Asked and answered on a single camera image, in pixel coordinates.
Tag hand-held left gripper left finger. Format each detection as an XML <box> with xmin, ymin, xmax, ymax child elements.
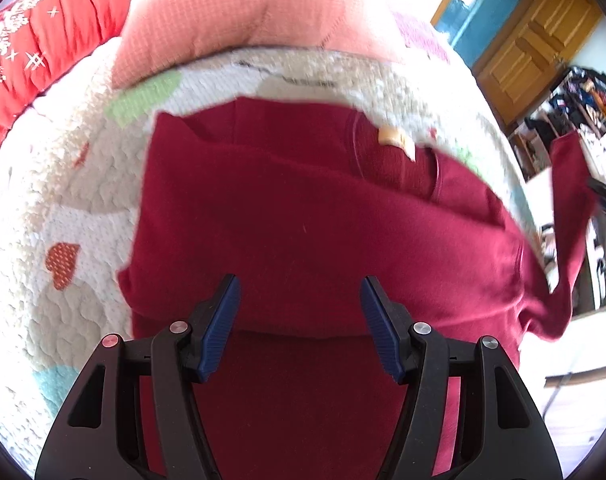
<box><xmin>34</xmin><ymin>274</ymin><xmax>242</xmax><ymax>480</ymax></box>

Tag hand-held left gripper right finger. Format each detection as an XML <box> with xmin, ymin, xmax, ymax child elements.
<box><xmin>359</xmin><ymin>276</ymin><xmax>564</xmax><ymax>480</ymax></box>

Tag red star print blanket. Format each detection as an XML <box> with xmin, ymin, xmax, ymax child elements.
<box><xmin>0</xmin><ymin>0</ymin><xmax>148</xmax><ymax>171</ymax></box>

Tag pink cloth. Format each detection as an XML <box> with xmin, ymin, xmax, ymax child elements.
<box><xmin>390</xmin><ymin>10</ymin><xmax>454</xmax><ymax>63</ymax></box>

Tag white shelf unit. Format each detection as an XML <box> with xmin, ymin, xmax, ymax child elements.
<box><xmin>508</xmin><ymin>65</ymin><xmax>606</xmax><ymax>311</ymax></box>

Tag wooden door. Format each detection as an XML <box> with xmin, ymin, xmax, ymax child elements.
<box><xmin>476</xmin><ymin>0</ymin><xmax>606</xmax><ymax>128</ymax></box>

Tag dark red sweater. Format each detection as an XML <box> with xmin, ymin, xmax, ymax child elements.
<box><xmin>117</xmin><ymin>95</ymin><xmax>601</xmax><ymax>480</ymax></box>

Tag heart print quilted blanket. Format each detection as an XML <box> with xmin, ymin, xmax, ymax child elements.
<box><xmin>0</xmin><ymin>45</ymin><xmax>549</xmax><ymax>480</ymax></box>

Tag coral pink pillow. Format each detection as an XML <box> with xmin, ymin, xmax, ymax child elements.
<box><xmin>112</xmin><ymin>0</ymin><xmax>404</xmax><ymax>88</ymax></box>

